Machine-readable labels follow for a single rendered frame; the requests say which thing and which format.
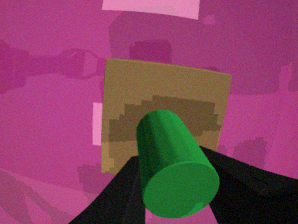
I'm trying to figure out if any green marker cap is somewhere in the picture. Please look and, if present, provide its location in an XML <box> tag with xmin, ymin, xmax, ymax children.
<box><xmin>137</xmin><ymin>111</ymin><xmax>220</xmax><ymax>218</ymax></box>

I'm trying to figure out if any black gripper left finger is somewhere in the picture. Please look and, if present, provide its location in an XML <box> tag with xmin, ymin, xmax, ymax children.
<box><xmin>68</xmin><ymin>156</ymin><xmax>146</xmax><ymax>224</ymax></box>

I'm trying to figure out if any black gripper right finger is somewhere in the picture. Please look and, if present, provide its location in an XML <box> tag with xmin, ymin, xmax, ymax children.
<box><xmin>201</xmin><ymin>145</ymin><xmax>298</xmax><ymax>224</ymax></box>

